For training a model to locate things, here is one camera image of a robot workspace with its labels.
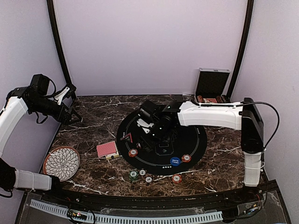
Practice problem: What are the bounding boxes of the blue small blind button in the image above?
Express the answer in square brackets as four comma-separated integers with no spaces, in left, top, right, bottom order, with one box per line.
[170,157,181,167]

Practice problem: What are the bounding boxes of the round black poker mat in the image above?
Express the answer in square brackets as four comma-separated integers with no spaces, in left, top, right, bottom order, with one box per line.
[116,110,207,175]

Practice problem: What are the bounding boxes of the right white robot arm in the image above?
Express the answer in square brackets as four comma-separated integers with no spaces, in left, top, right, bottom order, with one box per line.
[136,98,265,203]

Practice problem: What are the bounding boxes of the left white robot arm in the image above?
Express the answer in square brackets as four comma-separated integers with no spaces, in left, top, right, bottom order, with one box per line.
[0,84,82,203]

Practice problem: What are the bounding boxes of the right black frame post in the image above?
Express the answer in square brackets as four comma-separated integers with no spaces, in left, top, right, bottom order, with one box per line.
[227,0,254,99]

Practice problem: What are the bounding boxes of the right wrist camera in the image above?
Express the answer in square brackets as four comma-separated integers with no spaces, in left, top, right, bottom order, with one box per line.
[138,100,162,137]

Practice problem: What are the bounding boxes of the aluminium poker chip case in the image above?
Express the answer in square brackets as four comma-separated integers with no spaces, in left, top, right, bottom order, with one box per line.
[195,68,230,104]

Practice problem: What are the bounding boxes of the red playing card deck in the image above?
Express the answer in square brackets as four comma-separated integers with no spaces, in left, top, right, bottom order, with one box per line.
[96,141,120,160]

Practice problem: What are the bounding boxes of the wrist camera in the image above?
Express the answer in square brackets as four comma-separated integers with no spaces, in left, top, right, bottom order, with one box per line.
[138,100,162,137]
[54,84,77,105]

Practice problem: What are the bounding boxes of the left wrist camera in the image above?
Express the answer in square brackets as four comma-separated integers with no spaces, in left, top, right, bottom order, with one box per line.
[54,84,77,105]

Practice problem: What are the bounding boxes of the green poker chip stack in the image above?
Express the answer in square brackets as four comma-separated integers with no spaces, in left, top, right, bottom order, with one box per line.
[129,170,139,182]

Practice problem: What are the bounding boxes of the black frame post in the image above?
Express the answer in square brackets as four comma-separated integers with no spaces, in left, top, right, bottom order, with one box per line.
[46,0,72,84]
[227,0,254,99]

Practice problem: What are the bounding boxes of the red poker chip stack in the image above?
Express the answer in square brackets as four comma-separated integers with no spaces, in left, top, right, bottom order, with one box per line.
[171,174,182,184]

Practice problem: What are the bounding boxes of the floral ceramic plate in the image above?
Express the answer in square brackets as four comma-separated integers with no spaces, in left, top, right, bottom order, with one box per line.
[43,146,80,182]

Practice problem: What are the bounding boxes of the white slotted cable duct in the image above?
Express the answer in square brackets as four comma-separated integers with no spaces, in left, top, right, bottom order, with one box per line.
[29,199,223,224]

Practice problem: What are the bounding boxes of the left black frame post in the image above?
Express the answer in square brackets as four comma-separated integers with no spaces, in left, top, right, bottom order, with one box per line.
[46,0,72,84]

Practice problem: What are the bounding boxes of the triangular red dealer button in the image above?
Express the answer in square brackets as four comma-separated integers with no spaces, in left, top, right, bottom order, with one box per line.
[120,133,133,143]

